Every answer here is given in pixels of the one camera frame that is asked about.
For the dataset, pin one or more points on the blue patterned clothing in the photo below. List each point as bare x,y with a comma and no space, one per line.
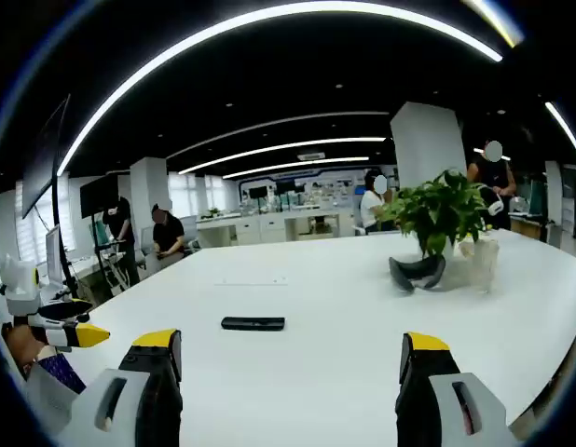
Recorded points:
59,372

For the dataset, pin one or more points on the clear plastic cup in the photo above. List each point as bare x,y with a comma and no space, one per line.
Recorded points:
481,261

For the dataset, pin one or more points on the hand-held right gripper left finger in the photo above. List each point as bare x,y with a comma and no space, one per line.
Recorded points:
129,400

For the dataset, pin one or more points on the black neck device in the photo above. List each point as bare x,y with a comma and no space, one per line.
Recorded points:
409,270

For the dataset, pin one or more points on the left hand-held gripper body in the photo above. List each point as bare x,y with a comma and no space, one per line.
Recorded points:
20,288

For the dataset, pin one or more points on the white square pillar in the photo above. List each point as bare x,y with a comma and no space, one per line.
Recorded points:
148,200
428,149

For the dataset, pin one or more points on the white counter cabinets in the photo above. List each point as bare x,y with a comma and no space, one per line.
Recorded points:
269,226

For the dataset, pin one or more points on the black wall screen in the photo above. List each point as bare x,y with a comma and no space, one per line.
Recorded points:
99,198

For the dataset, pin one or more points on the ceiling light strip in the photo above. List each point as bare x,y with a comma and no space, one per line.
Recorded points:
292,166
278,149
269,18
567,130

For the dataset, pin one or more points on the window blinds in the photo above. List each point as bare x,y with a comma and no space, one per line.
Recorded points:
8,233

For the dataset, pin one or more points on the black remote control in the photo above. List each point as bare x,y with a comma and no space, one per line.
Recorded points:
253,323

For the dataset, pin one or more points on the green potted plant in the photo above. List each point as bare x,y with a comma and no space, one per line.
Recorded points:
437,209

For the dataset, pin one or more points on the white desktop monitor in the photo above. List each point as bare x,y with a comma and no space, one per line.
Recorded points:
54,253

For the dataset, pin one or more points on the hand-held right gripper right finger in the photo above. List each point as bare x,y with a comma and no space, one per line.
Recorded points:
437,400

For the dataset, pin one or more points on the black equipment cart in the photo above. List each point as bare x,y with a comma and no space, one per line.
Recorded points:
111,261

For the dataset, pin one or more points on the person's left hand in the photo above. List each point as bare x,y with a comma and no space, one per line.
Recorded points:
22,347

